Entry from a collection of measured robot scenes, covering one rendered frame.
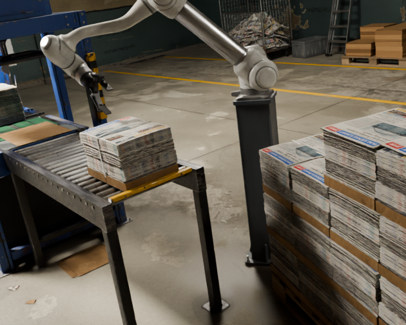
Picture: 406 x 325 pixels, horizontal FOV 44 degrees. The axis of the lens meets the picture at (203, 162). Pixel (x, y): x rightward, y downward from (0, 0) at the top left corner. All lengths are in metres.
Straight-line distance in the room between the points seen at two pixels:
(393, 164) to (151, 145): 1.07
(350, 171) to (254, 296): 1.20
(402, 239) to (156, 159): 1.10
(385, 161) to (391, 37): 6.79
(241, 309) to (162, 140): 1.02
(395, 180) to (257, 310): 1.31
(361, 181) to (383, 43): 6.77
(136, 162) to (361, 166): 0.96
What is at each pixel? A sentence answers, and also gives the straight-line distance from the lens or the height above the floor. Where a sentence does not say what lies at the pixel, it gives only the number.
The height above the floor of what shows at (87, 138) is 1.01.
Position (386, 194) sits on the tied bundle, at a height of 0.92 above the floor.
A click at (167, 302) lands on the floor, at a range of 2.86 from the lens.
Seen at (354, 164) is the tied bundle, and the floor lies 0.97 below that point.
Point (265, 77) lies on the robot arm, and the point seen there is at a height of 1.16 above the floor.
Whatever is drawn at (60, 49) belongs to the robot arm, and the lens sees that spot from 2.50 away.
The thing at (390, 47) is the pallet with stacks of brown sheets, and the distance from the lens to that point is 8.40.
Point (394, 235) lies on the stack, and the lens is 1.73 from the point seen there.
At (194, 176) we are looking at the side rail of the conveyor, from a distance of 2.38.
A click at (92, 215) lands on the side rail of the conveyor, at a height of 0.73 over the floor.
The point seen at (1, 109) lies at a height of 0.91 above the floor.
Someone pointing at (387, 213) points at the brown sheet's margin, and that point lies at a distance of 1.71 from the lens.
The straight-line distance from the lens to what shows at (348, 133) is 1.81.
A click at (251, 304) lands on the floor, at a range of 2.75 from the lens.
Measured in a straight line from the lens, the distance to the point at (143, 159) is 2.21.
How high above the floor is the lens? 1.62
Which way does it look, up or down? 20 degrees down
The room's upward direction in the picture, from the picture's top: 8 degrees counter-clockwise
